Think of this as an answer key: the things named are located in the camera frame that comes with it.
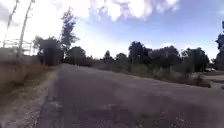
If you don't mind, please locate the weedy grass verge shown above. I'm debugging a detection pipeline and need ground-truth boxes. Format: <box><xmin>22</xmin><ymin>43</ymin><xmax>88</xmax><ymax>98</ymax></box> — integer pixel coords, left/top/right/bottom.
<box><xmin>74</xmin><ymin>60</ymin><xmax>213</xmax><ymax>89</ymax></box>

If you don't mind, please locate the grey asphalt road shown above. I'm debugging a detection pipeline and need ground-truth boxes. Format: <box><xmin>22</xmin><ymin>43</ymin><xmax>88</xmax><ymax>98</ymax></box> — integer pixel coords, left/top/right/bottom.
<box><xmin>34</xmin><ymin>63</ymin><xmax>224</xmax><ymax>128</ymax></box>

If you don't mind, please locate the row of dark trees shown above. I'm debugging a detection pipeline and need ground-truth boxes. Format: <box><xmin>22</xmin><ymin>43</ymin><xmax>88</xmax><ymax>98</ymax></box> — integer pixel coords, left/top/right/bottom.
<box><xmin>64</xmin><ymin>20</ymin><xmax>224</xmax><ymax>73</ymax></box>

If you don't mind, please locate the tall slender tree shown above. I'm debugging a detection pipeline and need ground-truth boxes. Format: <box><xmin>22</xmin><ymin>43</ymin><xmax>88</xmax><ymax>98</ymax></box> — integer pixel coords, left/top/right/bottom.
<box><xmin>59</xmin><ymin>7</ymin><xmax>81</xmax><ymax>53</ymax></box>

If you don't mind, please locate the dark bushy tree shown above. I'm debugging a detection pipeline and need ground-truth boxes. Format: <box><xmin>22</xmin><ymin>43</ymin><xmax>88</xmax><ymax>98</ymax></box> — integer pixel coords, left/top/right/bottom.
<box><xmin>32</xmin><ymin>35</ymin><xmax>65</xmax><ymax>67</ymax></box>

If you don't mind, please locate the pale gravel strip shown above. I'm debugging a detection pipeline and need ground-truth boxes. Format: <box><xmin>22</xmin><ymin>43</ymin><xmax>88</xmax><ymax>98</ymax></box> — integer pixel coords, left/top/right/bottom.
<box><xmin>0</xmin><ymin>67</ymin><xmax>62</xmax><ymax>128</ymax></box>

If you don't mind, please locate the leaning utility pole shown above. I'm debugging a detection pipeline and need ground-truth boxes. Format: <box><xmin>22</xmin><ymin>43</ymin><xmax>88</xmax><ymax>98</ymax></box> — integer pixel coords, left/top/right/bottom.
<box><xmin>17</xmin><ymin>0</ymin><xmax>36</xmax><ymax>58</ymax></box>
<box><xmin>2</xmin><ymin>0</ymin><xmax>20</xmax><ymax>49</ymax></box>

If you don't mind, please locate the dry grass field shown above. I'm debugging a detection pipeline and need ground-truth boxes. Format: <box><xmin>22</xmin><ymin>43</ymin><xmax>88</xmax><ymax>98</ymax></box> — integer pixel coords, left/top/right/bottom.
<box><xmin>0</xmin><ymin>54</ymin><xmax>56</xmax><ymax>103</ymax></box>

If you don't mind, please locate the pale side road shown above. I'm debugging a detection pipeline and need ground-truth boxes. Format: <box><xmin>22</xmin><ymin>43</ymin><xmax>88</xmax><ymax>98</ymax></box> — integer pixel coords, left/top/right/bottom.
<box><xmin>199</xmin><ymin>70</ymin><xmax>224</xmax><ymax>92</ymax></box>

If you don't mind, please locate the pale rail fence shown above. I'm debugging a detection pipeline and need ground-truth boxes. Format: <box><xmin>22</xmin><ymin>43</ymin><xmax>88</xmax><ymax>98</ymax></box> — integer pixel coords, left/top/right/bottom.
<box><xmin>0</xmin><ymin>38</ymin><xmax>34</xmax><ymax>57</ymax></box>

